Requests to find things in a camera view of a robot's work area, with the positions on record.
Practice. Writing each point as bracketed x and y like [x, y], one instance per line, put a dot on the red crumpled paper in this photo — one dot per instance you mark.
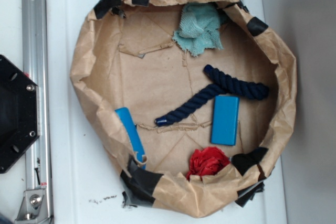
[208, 161]

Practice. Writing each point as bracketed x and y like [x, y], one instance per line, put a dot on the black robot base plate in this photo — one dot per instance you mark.
[19, 118]

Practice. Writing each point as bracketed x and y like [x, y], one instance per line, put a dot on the blue rectangular block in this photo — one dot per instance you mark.
[225, 120]

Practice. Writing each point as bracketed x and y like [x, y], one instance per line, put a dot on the aluminium extrusion rail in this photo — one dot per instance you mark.
[35, 64]

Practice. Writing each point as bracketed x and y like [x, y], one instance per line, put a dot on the brown paper bag bin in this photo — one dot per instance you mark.
[125, 57]

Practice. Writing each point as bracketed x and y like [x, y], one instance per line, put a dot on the metal corner bracket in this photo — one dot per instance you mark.
[32, 209]

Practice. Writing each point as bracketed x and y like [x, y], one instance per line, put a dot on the light blue cloth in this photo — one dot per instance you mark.
[199, 28]

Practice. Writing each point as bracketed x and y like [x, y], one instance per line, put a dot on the blue plastic handle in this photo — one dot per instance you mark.
[131, 129]

